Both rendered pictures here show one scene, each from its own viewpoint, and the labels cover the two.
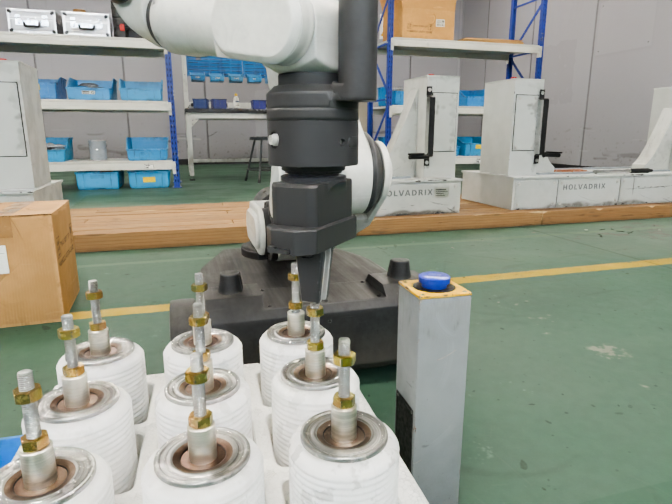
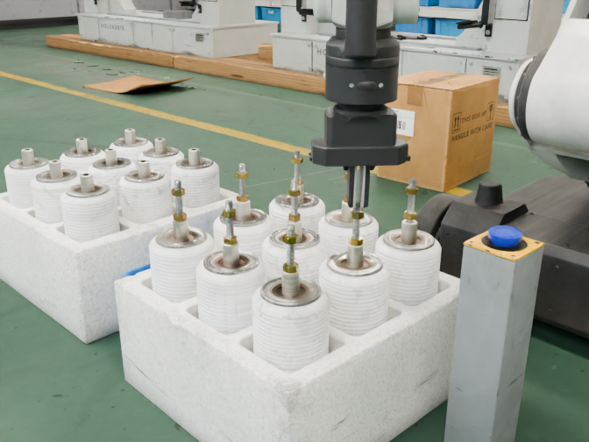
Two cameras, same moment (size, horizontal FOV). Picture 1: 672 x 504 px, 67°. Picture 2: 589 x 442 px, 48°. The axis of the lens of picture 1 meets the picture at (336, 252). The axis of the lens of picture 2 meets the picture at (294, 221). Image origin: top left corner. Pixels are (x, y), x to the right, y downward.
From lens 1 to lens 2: 0.66 m
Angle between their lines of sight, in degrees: 58
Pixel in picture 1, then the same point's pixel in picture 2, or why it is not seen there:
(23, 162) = (522, 26)
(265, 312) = not seen: hidden behind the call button
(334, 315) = (564, 263)
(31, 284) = (426, 151)
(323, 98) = (337, 51)
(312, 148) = (330, 87)
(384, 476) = (277, 320)
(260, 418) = not seen: hidden behind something
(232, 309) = (469, 217)
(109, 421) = (240, 233)
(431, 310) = (472, 260)
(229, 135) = not seen: outside the picture
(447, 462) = (479, 419)
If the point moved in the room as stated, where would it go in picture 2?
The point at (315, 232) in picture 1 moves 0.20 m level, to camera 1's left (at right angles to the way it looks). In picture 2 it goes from (324, 150) to (253, 117)
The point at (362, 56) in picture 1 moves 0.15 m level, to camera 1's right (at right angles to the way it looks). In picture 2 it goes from (350, 23) to (442, 36)
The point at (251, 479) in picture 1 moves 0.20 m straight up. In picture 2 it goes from (230, 282) to (224, 131)
